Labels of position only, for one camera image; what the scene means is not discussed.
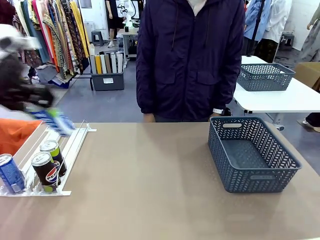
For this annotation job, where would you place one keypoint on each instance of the orange hanging garment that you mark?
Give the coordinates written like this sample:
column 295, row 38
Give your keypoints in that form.
column 51, row 47

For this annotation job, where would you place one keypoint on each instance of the white workbench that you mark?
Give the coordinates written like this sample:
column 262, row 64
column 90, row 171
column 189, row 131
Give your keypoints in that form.
column 128, row 40

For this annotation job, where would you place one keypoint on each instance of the white table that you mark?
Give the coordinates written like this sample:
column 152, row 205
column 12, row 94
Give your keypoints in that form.
column 275, row 100

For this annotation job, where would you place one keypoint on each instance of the orange cloth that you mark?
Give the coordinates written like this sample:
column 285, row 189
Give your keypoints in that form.
column 15, row 132

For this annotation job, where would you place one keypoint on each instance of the blue-grey plastic basket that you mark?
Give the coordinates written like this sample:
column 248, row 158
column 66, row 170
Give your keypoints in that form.
column 250, row 180
column 265, row 80

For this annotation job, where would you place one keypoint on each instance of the teal hanging garment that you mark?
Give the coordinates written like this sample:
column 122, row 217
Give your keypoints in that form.
column 32, row 27

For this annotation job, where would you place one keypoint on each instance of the grey storage bin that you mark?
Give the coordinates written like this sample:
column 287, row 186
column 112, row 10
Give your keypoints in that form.
column 107, row 81

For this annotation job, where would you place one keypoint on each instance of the white can dispenser rack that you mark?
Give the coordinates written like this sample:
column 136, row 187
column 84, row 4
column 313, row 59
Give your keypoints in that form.
column 75, row 147

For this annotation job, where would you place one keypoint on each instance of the cardboard box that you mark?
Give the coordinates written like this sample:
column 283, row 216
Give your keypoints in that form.
column 308, row 73

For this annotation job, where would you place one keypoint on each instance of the person's right hand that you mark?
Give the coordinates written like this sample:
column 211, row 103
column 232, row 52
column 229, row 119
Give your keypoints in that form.
column 149, row 118

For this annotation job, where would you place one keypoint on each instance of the brown fabric roll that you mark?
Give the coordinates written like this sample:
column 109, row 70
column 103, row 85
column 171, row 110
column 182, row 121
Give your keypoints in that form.
column 108, row 63

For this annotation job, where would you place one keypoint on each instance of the person's left hand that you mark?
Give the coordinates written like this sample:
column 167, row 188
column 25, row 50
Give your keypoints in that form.
column 215, row 115

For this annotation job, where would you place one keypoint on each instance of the white air purifier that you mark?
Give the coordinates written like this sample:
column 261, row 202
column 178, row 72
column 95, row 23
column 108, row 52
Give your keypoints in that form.
column 89, row 28

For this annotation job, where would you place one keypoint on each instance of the person's left forearm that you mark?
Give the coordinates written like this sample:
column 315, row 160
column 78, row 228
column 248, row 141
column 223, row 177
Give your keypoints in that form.
column 231, row 87

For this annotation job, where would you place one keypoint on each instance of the background person in black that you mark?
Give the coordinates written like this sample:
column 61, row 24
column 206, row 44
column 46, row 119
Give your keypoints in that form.
column 114, row 17

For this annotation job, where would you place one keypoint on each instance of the white wristband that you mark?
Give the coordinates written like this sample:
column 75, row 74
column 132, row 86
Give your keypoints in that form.
column 217, row 110

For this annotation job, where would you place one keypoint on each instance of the white fabric roll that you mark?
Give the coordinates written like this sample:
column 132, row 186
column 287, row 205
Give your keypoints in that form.
column 120, row 62
column 113, row 63

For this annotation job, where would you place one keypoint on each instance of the yellow hanging garment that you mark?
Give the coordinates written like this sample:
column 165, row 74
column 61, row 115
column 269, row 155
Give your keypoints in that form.
column 80, row 27

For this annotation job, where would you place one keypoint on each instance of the black stand pole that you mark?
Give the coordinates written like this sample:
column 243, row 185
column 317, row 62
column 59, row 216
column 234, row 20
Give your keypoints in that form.
column 257, row 25

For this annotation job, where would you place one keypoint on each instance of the small black object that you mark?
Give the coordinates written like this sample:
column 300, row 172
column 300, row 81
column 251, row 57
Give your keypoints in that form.
column 227, row 112

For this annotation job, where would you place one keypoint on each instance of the fabric pile on floor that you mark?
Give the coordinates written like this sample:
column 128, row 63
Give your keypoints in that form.
column 55, row 77

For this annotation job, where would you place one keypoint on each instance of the yellow fabric roll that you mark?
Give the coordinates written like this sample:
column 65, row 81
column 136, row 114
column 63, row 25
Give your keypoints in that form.
column 98, row 64

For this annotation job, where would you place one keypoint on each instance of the person's right forearm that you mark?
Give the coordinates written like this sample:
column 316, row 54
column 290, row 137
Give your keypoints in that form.
column 146, row 95

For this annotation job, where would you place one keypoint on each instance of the bystander's shoe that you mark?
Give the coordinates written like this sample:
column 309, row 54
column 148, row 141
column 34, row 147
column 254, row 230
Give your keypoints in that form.
column 311, row 123

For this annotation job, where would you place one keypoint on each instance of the black Pepsi can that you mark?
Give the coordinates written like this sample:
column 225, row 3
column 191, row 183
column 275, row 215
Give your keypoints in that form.
column 58, row 156
column 46, row 172

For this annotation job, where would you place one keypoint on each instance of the grey plastic stool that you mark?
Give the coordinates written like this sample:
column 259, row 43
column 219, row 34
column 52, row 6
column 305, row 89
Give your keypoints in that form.
column 97, row 37
column 287, row 38

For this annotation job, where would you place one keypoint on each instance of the patterned brown hanging garment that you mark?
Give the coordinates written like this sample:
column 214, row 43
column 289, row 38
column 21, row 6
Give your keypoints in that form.
column 68, row 37

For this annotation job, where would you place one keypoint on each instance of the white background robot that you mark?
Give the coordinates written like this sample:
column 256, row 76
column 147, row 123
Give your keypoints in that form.
column 123, row 10

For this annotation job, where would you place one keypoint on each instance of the person in navy jacket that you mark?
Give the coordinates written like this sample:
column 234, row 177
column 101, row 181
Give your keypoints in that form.
column 190, row 62

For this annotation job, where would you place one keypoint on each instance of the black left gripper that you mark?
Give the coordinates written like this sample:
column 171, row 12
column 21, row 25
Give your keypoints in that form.
column 22, row 92

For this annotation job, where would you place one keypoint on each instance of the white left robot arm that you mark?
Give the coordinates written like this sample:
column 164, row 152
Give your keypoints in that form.
column 12, row 32

